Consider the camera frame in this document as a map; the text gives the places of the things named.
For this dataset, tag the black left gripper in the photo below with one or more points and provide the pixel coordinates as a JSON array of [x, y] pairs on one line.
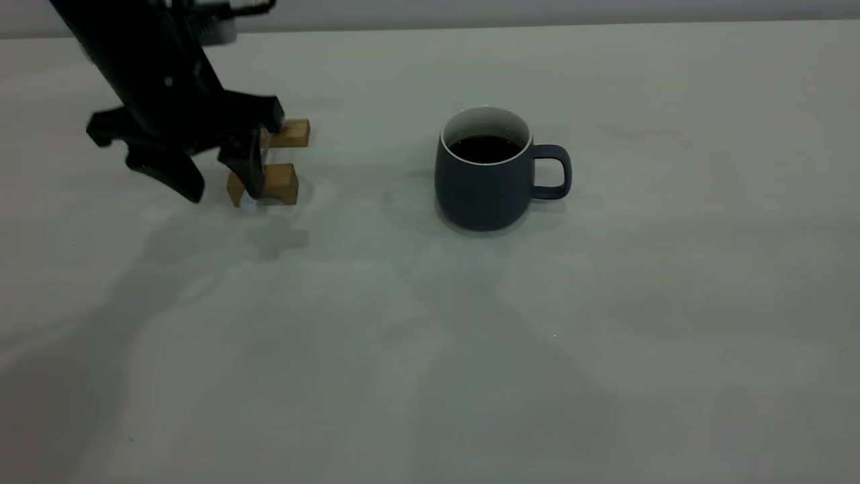
[[175, 111]]

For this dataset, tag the dark grey mug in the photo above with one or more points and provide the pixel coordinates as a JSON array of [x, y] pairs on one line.
[[480, 195]]

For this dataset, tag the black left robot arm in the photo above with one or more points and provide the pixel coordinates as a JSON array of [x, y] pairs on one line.
[[114, 27]]

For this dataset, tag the black coffee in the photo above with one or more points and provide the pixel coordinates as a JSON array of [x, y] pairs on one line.
[[485, 149]]

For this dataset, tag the arched wooden block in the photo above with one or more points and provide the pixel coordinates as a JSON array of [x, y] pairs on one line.
[[281, 183]]

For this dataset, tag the flat wooden block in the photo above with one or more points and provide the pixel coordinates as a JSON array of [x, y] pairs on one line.
[[294, 133]]

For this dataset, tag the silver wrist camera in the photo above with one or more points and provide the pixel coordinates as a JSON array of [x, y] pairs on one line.
[[216, 30]]

